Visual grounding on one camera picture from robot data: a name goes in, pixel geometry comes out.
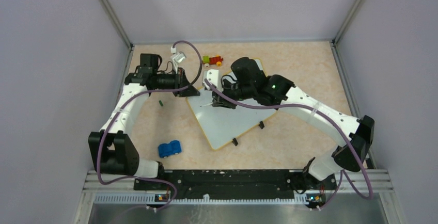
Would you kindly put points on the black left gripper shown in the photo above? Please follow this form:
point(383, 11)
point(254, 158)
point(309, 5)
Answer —
point(181, 80)

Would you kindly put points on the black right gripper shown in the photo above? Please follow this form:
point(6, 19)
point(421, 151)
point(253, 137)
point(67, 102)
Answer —
point(219, 101)

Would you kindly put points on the yellow-framed whiteboard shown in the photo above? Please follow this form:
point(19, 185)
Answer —
point(221, 125)

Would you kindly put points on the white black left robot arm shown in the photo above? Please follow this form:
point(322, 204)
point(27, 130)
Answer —
point(111, 148)

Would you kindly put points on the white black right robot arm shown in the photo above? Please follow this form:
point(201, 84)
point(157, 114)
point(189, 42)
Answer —
point(251, 88)

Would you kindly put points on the red toy train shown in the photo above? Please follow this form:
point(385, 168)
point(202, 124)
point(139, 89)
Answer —
point(212, 61)

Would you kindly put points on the blue toy car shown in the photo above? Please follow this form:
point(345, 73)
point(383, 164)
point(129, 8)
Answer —
point(169, 149)

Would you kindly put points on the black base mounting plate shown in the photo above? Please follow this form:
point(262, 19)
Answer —
point(258, 184)

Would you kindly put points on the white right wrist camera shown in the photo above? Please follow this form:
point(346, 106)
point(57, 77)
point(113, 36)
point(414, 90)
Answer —
point(213, 76)

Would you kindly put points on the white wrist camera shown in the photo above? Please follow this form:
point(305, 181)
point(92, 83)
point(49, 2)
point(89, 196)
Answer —
point(176, 58)
point(213, 76)

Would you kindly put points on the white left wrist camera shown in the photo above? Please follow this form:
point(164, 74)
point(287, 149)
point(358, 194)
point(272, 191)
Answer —
point(176, 58)

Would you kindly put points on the aluminium frame rail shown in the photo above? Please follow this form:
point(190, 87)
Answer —
point(121, 191)

